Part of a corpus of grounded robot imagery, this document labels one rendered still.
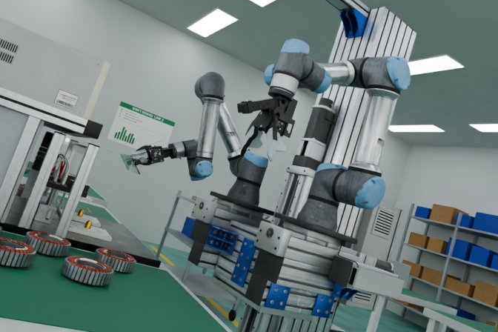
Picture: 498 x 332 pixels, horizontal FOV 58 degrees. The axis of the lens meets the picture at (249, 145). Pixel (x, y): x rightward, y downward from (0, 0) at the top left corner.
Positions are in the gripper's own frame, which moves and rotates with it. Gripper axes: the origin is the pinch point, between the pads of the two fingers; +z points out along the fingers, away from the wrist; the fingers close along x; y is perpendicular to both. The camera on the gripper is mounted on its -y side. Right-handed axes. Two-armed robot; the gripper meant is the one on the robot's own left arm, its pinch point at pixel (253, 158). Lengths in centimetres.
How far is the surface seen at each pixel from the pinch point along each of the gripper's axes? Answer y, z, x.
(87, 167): -31, 17, 36
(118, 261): -20.0, 37.2, 15.3
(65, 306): -40, 40, -16
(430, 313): 232, 43, 75
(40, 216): -34, 36, 53
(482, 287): 621, 17, 235
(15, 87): -55, 1, 51
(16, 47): -58, -10, 52
